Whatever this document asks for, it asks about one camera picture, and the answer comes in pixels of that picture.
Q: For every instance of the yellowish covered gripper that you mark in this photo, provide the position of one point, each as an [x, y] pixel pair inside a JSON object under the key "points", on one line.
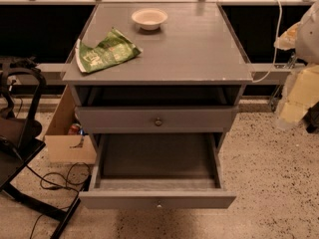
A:
{"points": [[309, 39]]}

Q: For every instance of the grey drawer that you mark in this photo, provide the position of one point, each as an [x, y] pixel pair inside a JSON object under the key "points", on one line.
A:
{"points": [[157, 170], [156, 119]]}

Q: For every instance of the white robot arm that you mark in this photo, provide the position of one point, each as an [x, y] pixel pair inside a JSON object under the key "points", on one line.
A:
{"points": [[301, 89]]}

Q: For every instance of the grey drawer cabinet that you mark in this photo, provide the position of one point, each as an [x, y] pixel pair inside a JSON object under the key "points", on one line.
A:
{"points": [[190, 61]]}

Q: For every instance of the grey top drawer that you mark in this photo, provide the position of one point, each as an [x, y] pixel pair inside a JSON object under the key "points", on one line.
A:
{"points": [[156, 119]]}

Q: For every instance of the white paper bowl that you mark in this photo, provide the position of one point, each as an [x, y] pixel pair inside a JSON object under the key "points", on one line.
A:
{"points": [[149, 18]]}

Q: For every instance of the green chip bag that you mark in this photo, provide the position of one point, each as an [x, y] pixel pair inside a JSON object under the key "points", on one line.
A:
{"points": [[115, 49]]}

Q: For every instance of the red soda can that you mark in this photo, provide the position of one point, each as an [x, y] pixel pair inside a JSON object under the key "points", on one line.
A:
{"points": [[74, 129]]}

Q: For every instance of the cardboard box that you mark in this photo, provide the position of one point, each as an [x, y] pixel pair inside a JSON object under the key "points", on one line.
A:
{"points": [[62, 146]]}

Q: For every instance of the black chair frame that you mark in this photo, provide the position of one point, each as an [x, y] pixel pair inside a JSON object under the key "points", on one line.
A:
{"points": [[19, 145]]}

